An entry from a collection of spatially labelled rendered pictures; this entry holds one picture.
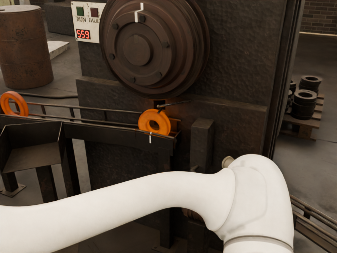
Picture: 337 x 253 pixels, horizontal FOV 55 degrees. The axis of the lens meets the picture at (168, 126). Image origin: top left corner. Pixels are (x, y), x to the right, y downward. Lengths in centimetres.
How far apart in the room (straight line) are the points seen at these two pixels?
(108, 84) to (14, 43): 257
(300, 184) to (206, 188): 202
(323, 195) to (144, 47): 168
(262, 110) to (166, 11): 55
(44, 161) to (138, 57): 66
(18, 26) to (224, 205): 372
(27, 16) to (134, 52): 289
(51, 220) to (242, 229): 26
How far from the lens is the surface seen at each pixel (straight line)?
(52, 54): 541
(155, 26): 121
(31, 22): 409
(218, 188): 50
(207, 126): 137
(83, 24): 166
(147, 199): 46
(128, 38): 127
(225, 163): 136
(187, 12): 124
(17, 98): 200
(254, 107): 140
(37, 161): 160
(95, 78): 172
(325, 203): 240
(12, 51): 414
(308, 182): 254
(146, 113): 147
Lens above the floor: 144
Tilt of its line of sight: 28 degrees down
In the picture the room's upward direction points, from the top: straight up
